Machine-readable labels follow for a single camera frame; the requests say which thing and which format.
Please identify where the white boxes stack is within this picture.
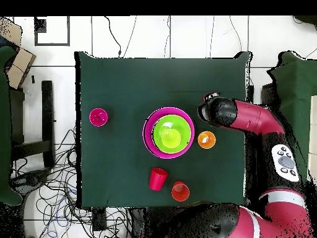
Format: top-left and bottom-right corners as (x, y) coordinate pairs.
(307, 95), (317, 187)

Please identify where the yellow plastic cup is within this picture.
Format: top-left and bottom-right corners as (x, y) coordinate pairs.
(160, 128), (182, 149)

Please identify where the grey base with black knob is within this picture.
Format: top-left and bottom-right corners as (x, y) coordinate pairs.
(9, 168), (51, 196)

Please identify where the orange plastic cup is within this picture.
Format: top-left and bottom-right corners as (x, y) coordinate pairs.
(197, 130), (217, 150)

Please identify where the brown cardboard box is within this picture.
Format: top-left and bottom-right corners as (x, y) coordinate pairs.
(0, 17), (37, 90)

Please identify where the black stand frame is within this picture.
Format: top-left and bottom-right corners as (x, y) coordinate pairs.
(9, 80), (56, 169)

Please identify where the large pink plastic bowl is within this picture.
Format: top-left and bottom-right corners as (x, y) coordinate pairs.
(142, 107), (196, 160)

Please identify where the magenta plastic cup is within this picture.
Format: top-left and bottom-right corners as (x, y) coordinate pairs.
(89, 108), (109, 128)

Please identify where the large green plastic bowl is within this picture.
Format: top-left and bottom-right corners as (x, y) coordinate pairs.
(152, 114), (193, 154)

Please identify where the black box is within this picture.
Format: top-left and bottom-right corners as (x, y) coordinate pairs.
(259, 82), (279, 107)

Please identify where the red plastic cup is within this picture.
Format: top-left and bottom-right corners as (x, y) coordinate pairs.
(149, 167), (169, 192)

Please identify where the red-orange plastic cup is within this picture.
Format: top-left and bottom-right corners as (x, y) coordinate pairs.
(171, 180), (191, 202)

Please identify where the green cloth covered table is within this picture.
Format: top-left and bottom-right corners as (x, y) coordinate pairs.
(266, 51), (317, 184)
(0, 45), (23, 206)

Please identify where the dark green tablecloth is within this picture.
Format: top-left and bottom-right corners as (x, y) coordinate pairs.
(74, 51), (253, 209)

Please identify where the black floor cable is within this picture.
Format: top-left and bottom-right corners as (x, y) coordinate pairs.
(103, 15), (123, 58)

